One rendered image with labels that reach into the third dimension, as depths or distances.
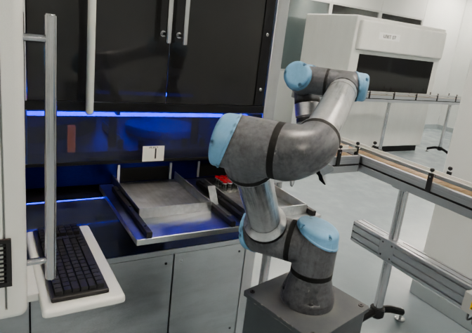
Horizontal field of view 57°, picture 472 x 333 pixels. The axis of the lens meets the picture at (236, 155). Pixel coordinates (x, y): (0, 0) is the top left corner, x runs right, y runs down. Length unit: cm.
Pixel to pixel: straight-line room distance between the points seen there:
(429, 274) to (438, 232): 70
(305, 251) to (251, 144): 44
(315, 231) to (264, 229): 13
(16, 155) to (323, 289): 82
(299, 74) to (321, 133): 35
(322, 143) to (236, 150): 17
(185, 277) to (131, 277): 24
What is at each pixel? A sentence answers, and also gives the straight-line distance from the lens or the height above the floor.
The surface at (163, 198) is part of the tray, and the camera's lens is 162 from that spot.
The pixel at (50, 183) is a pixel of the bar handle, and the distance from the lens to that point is 104.
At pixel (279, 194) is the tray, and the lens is 176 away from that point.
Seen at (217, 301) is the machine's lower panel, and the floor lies 30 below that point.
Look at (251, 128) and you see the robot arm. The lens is 84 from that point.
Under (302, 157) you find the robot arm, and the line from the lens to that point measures 82.
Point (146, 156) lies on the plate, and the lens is 167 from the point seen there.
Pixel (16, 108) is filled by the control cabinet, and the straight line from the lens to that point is 99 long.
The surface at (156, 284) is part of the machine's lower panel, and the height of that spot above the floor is 45.
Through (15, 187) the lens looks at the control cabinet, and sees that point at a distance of 103.
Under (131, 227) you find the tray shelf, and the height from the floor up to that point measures 88.
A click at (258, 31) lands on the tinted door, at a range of 181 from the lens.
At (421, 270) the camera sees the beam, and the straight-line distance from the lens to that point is 235.
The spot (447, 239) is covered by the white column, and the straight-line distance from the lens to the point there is 296.
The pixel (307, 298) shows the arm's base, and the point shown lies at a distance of 123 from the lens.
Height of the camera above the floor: 148
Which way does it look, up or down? 15 degrees down
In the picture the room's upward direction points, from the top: 7 degrees clockwise
